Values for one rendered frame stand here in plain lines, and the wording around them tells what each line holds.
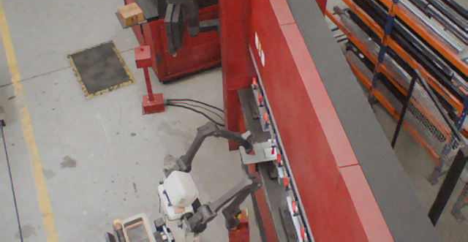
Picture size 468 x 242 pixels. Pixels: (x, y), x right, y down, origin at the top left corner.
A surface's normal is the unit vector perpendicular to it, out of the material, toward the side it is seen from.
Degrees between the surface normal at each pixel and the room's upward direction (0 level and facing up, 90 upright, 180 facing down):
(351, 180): 0
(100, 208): 0
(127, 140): 0
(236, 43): 90
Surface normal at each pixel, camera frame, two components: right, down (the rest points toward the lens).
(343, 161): -0.02, -0.69
